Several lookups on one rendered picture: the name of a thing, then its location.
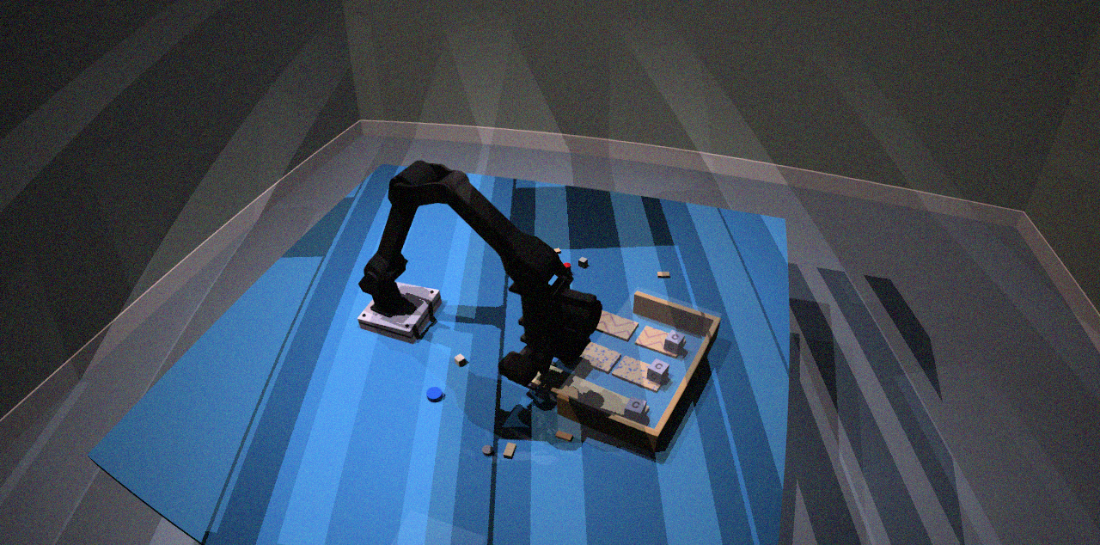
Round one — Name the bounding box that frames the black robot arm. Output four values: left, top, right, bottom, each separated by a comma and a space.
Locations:
358, 161, 602, 366

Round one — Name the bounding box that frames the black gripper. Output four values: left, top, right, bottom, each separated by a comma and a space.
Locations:
498, 317, 557, 385

